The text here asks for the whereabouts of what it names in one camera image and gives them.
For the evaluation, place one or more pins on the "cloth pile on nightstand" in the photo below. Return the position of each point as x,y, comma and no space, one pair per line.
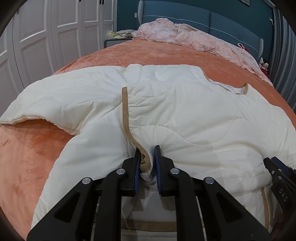
120,35

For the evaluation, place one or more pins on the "grey curtain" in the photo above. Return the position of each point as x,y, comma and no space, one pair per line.
282,63

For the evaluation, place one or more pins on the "blue upholstered headboard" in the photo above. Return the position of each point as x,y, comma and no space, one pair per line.
204,20

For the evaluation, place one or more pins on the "framed wall picture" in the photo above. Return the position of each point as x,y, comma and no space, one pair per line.
246,2

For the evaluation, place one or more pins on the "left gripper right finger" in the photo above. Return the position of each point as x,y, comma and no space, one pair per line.
163,166

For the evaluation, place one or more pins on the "pink floral quilt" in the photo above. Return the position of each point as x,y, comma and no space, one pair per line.
165,31

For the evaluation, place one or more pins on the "red plush toy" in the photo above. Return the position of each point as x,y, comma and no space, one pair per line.
263,65

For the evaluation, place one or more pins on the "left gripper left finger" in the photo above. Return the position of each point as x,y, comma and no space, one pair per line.
130,184

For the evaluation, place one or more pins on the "orange velvet bedspread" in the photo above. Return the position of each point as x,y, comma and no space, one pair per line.
29,149

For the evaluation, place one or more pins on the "dark bedside table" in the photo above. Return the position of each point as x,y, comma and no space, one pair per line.
112,42

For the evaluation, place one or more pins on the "cream quilted jacket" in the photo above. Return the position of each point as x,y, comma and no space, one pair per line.
208,129

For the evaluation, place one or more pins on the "white panelled wardrobe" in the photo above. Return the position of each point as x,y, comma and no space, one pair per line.
44,36

